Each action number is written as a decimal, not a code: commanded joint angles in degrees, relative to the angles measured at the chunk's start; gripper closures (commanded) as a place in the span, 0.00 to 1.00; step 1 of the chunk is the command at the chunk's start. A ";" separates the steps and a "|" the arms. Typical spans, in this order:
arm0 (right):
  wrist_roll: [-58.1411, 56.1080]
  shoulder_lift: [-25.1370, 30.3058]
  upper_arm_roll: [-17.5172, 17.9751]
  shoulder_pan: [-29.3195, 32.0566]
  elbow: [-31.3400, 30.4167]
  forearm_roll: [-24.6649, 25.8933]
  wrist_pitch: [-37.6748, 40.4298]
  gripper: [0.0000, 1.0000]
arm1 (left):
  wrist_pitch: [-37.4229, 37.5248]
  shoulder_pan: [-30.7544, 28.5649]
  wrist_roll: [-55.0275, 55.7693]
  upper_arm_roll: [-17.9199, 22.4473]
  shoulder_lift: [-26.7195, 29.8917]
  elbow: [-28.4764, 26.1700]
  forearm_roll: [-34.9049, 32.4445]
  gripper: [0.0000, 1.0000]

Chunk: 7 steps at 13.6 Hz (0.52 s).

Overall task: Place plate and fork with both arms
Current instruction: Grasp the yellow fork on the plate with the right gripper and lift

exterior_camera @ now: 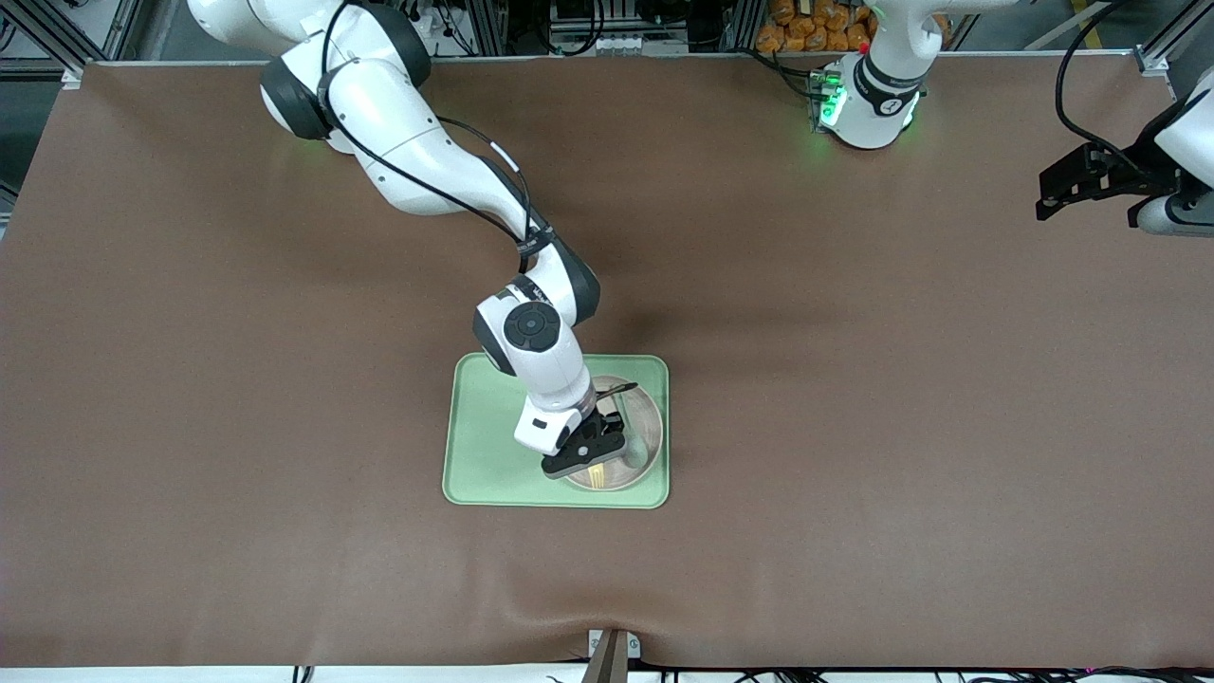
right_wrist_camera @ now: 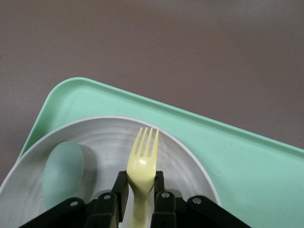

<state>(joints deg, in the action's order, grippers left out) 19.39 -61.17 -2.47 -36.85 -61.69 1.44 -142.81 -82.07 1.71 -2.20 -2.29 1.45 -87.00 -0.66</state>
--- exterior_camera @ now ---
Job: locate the light green rectangular tray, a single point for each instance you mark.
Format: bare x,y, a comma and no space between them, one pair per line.
474,455

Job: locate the pile of orange round items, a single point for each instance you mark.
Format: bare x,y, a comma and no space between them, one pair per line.
806,28

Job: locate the yellow plastic fork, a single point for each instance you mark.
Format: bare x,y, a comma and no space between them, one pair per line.
599,474

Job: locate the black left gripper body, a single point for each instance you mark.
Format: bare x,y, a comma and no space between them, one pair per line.
1131,169

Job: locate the beige round plate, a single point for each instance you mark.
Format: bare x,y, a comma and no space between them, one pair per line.
640,408

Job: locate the pale green plastic spoon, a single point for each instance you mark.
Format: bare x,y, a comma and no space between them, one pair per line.
640,453

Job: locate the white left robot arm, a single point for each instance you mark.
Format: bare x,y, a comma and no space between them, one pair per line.
873,104

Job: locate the metal clamp bracket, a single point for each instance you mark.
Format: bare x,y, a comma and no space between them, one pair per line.
612,659

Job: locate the brown table mat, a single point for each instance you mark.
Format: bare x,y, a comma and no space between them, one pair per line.
285,427

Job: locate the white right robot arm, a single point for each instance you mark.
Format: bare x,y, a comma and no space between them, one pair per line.
398,114

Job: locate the aluminium frame profile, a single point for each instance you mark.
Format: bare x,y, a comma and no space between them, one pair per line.
1152,62
73,78

